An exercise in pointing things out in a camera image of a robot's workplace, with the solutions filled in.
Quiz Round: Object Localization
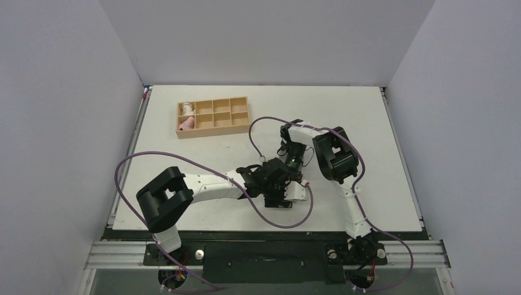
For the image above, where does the purple cable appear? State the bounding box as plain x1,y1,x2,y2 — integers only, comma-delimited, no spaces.
248,116,415,293
114,151,315,294

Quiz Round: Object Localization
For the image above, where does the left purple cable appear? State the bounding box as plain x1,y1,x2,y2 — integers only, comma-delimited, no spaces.
114,151,315,294

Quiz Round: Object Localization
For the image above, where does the white rolled underwear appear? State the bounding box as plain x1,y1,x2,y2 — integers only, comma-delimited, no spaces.
181,102,194,116

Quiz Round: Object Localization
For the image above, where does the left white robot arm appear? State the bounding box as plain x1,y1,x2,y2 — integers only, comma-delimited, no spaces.
136,159,310,264

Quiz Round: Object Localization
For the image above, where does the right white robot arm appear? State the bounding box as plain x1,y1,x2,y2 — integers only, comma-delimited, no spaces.
280,119,372,262

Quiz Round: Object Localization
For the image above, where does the wooden compartment tray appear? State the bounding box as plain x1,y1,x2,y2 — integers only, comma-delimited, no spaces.
175,96,251,139

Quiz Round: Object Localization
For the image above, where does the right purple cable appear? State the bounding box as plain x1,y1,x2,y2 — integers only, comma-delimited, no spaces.
248,116,415,293

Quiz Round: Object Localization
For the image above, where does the pink rolled underwear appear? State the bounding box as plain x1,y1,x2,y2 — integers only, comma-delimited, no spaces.
178,116,195,131

